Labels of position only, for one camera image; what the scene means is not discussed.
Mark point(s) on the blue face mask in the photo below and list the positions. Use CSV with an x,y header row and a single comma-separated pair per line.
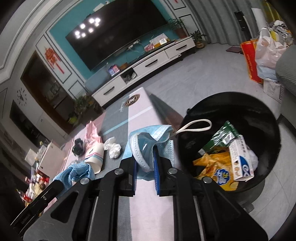
x,y
142,141

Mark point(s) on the blue box on cabinet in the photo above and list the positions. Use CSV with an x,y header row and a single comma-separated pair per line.
x,y
113,70

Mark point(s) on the white cylinder air purifier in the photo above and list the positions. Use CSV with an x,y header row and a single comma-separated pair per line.
x,y
259,18

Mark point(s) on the large black television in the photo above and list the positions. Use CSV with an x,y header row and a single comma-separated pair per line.
x,y
111,28

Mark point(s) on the round wall clock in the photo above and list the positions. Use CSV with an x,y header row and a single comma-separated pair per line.
x,y
21,97

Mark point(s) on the blue cloth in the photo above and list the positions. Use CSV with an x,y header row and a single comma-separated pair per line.
x,y
74,173

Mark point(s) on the green snack bag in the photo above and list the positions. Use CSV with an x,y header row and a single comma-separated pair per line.
x,y
221,140

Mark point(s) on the red paper shopping bag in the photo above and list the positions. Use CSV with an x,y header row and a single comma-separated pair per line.
x,y
248,49

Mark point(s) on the large left potted plant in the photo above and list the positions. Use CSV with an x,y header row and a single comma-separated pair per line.
x,y
86,109

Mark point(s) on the small potted plant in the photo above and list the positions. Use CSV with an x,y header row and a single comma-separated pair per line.
x,y
198,39

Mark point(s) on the white tv cabinet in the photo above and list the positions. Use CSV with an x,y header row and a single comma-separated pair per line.
x,y
141,69

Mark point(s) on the grey sofa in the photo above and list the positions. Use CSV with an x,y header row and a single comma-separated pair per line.
x,y
286,74

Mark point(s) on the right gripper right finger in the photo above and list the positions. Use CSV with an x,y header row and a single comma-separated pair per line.
x,y
164,175

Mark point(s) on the black item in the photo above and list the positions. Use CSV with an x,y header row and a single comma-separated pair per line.
x,y
78,149

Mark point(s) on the white pink plastic bag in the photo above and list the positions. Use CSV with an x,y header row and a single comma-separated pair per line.
x,y
267,53

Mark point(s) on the white tissue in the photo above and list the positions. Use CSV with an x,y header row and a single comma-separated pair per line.
x,y
112,147

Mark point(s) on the yellow chip bag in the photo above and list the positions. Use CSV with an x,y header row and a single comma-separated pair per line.
x,y
218,167

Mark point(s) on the left red knot decoration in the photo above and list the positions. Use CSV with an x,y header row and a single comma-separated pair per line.
x,y
52,58

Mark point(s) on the plaid tablecloth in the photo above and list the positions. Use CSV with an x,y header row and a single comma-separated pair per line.
x,y
124,204

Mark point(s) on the white paper cup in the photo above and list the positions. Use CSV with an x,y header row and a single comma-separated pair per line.
x,y
95,156

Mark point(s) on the black trash bin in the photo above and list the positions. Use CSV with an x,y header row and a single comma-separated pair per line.
x,y
251,118

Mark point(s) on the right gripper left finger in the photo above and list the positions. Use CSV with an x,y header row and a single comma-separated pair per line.
x,y
128,179

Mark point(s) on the white blue medicine box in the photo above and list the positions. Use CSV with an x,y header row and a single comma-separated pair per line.
x,y
240,160

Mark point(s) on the grey curtain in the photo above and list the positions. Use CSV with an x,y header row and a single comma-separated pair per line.
x,y
217,19

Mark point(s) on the potted plant by tv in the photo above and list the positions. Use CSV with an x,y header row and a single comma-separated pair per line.
x,y
177,26

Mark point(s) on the pink plastic wrapper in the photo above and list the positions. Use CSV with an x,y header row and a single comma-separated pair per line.
x,y
91,136

